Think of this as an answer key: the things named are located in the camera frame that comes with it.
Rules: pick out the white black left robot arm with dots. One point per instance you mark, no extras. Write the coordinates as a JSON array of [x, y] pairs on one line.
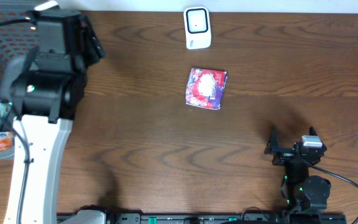
[[50, 83]]

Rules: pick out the red purple noodle packet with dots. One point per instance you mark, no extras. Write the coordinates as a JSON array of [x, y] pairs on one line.
[[205, 88]]

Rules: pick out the orange tissue box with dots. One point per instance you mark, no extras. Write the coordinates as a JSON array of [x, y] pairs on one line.
[[6, 140]]

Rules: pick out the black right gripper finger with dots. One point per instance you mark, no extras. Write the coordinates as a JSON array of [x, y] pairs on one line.
[[312, 131], [273, 144]]

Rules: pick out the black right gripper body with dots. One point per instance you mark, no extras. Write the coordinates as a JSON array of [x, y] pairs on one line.
[[288, 154]]

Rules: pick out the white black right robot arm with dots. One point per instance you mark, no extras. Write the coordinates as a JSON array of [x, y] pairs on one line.
[[304, 192]]

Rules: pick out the white barcode scanner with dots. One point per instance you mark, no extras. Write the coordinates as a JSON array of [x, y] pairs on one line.
[[197, 28]]

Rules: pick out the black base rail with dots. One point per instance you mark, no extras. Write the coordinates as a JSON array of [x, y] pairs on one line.
[[136, 218]]

